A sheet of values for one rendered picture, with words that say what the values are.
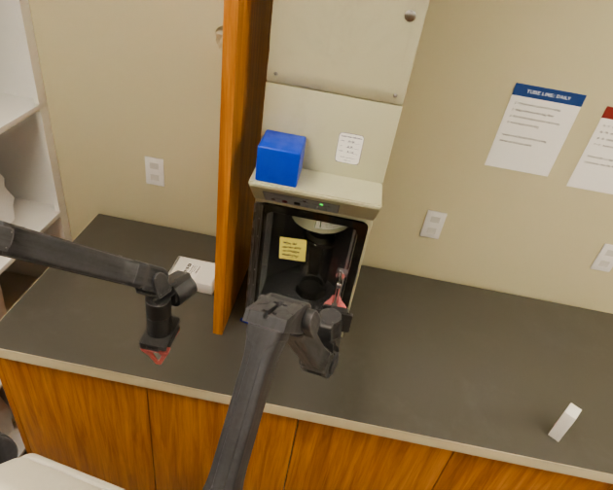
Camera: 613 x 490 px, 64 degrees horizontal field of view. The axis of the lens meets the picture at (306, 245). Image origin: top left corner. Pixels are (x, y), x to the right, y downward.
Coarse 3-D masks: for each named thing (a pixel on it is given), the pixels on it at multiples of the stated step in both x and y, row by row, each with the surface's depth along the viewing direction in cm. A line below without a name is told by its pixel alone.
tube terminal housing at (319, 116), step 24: (288, 96) 115; (312, 96) 114; (336, 96) 113; (264, 120) 119; (288, 120) 118; (312, 120) 117; (336, 120) 117; (360, 120) 116; (384, 120) 115; (312, 144) 121; (336, 144) 120; (384, 144) 118; (312, 168) 125; (336, 168) 124; (360, 168) 123; (384, 168) 122; (360, 264) 140
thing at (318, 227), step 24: (264, 216) 134; (288, 216) 133; (312, 216) 132; (264, 240) 139; (312, 240) 136; (336, 240) 135; (360, 240) 134; (264, 264) 144; (288, 264) 142; (312, 264) 141; (336, 264) 140; (264, 288) 149; (288, 288) 148; (312, 288) 146
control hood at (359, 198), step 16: (304, 176) 122; (320, 176) 123; (336, 176) 124; (256, 192) 123; (288, 192) 117; (304, 192) 116; (320, 192) 116; (336, 192) 117; (352, 192) 118; (368, 192) 119; (352, 208) 120; (368, 208) 117
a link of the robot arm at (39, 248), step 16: (0, 224) 81; (0, 240) 78; (16, 240) 83; (32, 240) 85; (48, 240) 88; (64, 240) 91; (16, 256) 83; (32, 256) 86; (48, 256) 88; (64, 256) 90; (80, 256) 93; (96, 256) 96; (112, 256) 99; (80, 272) 94; (96, 272) 96; (112, 272) 99; (128, 272) 102; (144, 272) 105; (144, 288) 105
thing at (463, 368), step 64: (128, 256) 176; (192, 256) 180; (0, 320) 145; (64, 320) 148; (128, 320) 152; (192, 320) 155; (384, 320) 167; (448, 320) 171; (512, 320) 176; (576, 320) 181; (192, 384) 136; (320, 384) 142; (384, 384) 145; (448, 384) 149; (512, 384) 152; (576, 384) 156; (448, 448) 135; (512, 448) 134; (576, 448) 136
